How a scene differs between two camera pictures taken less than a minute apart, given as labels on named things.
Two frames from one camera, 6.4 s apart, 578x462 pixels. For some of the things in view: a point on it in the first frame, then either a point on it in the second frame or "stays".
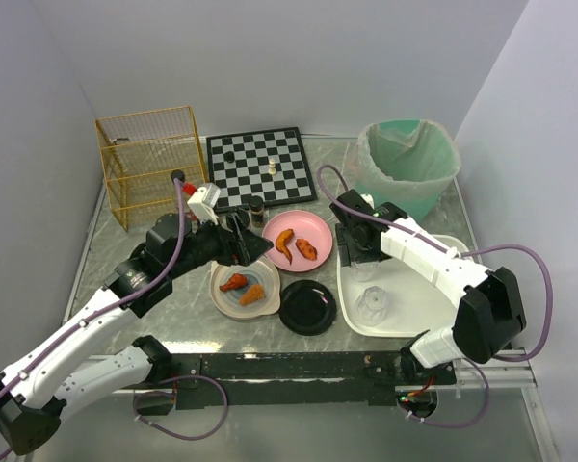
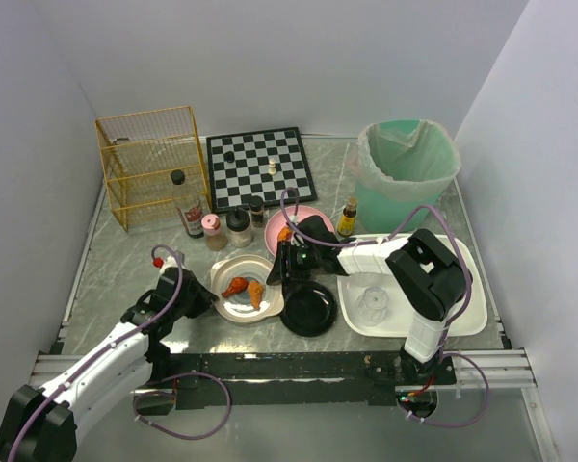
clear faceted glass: [371, 305] stays
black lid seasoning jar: [238, 219] stays
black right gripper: [349, 246] to [285, 263]
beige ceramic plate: [246, 292] stays
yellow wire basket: [144, 155] stays
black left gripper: [241, 239] to [193, 296]
